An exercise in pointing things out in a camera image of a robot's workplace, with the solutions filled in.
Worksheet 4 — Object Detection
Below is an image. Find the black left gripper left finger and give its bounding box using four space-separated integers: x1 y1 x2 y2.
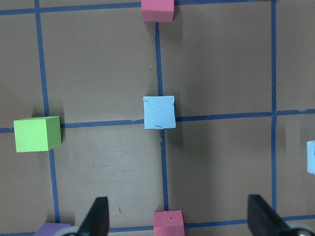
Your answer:
78 197 109 236

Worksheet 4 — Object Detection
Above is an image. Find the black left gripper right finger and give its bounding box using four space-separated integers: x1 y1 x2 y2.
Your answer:
247 194 291 236

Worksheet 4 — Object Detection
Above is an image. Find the purple foam block near left arm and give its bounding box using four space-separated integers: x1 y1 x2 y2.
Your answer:
34 222 71 236

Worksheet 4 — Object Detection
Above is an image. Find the green foam block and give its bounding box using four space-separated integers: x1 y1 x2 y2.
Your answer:
13 116 62 152

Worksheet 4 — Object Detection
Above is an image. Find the pink foam block with dot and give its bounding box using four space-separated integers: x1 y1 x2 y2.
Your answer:
154 210 185 236

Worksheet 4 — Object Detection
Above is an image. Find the light blue foam block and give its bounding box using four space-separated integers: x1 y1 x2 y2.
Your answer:
307 141 315 175
143 96 176 129

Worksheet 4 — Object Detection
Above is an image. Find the pink foam block front left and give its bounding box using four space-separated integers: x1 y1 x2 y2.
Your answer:
141 0 175 23

